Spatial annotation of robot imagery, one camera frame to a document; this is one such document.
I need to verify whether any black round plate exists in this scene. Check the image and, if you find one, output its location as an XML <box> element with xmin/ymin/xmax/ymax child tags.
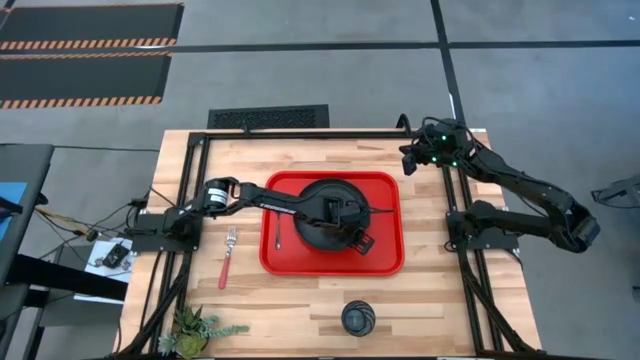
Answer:
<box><xmin>292</xmin><ymin>178</ymin><xmax>373</xmax><ymax>253</ymax></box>

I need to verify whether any black floor vent grate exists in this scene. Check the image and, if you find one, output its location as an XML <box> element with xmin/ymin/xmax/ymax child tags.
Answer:
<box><xmin>207</xmin><ymin>104</ymin><xmax>330</xmax><ymax>130</ymax></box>

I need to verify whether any blue sheet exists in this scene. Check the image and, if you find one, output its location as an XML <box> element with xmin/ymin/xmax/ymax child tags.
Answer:
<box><xmin>0</xmin><ymin>181</ymin><xmax>28</xmax><ymax>242</ymax></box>

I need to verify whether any black ribbed cup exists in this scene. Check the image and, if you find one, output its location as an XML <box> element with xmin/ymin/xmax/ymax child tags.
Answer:
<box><xmin>340</xmin><ymin>299</ymin><xmax>377</xmax><ymax>338</ymax></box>

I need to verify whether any yellow cable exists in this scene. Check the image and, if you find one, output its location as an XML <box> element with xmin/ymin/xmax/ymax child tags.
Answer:
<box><xmin>34</xmin><ymin>206</ymin><xmax>84</xmax><ymax>235</ymax></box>

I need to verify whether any black handheld controller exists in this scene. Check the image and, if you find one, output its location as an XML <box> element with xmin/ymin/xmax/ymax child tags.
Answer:
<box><xmin>102</xmin><ymin>242</ymin><xmax>132</xmax><ymax>269</ymax></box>

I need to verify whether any black mat with hazard stripes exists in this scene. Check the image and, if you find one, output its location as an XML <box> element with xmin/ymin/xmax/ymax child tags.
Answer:
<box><xmin>0</xmin><ymin>51</ymin><xmax>173</xmax><ymax>110</ymax></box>
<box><xmin>0</xmin><ymin>3</ymin><xmax>185</xmax><ymax>52</ymax></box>

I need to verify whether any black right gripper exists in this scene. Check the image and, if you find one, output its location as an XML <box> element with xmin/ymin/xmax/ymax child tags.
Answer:
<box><xmin>399</xmin><ymin>119</ymin><xmax>474</xmax><ymax>176</ymax></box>

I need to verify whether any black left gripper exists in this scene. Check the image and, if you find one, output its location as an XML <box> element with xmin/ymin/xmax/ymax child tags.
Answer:
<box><xmin>322</xmin><ymin>195</ymin><xmax>376</xmax><ymax>256</ymax></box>

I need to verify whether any red-handled metal fork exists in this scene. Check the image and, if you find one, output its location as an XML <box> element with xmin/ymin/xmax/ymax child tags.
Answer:
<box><xmin>217</xmin><ymin>225</ymin><xmax>238</xmax><ymax>291</ymax></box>

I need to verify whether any white paper sheet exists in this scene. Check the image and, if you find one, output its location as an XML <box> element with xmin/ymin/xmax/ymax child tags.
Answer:
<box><xmin>73</xmin><ymin>237</ymin><xmax>135</xmax><ymax>305</ymax></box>

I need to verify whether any red plastic tray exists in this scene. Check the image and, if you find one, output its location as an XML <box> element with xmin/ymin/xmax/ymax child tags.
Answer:
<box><xmin>258</xmin><ymin>170</ymin><xmax>406</xmax><ymax>278</ymax></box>

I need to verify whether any black desk base beam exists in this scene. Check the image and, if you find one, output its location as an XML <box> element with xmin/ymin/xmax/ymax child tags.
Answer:
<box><xmin>7</xmin><ymin>253</ymin><xmax>129</xmax><ymax>302</ymax></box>

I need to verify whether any dark grey side desk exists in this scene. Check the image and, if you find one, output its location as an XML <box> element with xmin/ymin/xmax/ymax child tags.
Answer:
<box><xmin>0</xmin><ymin>143</ymin><xmax>55</xmax><ymax>289</ymax></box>

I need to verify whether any artificial succulent plant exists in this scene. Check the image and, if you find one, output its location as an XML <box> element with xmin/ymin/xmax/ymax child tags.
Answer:
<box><xmin>157</xmin><ymin>303</ymin><xmax>251</xmax><ymax>360</ymax></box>

